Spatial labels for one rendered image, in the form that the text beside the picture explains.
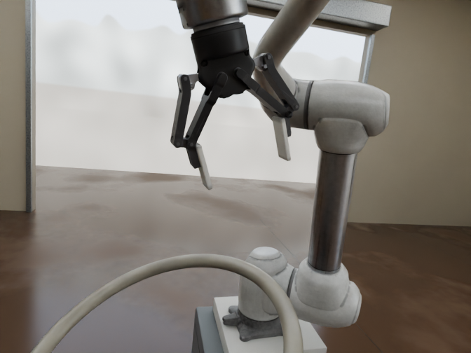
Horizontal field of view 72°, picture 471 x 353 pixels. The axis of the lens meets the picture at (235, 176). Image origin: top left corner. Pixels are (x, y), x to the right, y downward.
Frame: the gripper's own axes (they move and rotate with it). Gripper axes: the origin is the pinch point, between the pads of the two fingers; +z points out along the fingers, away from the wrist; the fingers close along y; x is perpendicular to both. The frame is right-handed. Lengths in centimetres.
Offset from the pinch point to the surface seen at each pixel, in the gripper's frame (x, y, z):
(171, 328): -151, 30, 165
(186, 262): -18.8, 12.2, 25.3
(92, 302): -18.8, 33.1, 25.6
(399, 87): -377, -430, 116
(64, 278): -243, 105, 145
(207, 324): -49, 10, 76
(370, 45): -389, -385, 39
